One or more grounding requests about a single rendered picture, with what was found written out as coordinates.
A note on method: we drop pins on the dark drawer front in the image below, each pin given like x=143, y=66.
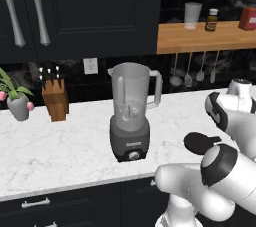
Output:
x=83, y=201

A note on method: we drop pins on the white wall outlet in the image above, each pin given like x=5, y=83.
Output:
x=90, y=66

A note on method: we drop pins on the dark wall cupboard door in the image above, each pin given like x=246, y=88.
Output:
x=6, y=54
x=100, y=11

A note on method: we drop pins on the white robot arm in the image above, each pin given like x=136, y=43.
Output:
x=230, y=174

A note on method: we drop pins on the dark base cupboard door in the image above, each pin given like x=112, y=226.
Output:
x=140, y=204

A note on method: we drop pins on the hanging silver spoon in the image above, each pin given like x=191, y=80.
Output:
x=213, y=76
x=188, y=78

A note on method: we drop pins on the grey blender with clear jug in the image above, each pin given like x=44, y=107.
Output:
x=130, y=134

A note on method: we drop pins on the red jar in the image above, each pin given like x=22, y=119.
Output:
x=248, y=17

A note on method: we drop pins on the dark bottle with white cap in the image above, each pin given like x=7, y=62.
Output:
x=211, y=21

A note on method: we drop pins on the hanging silver spatula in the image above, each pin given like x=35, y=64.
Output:
x=200, y=75

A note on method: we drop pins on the wooden wall shelf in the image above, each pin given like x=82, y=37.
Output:
x=200, y=39

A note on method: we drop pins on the hanging silver ladle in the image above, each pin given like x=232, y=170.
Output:
x=175, y=79

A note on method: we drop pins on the clear glass cup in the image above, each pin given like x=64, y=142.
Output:
x=192, y=16

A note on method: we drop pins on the grey pot with pink flowers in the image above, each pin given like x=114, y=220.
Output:
x=19, y=107

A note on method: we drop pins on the wooden knife block with knives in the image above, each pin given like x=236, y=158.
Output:
x=56, y=104

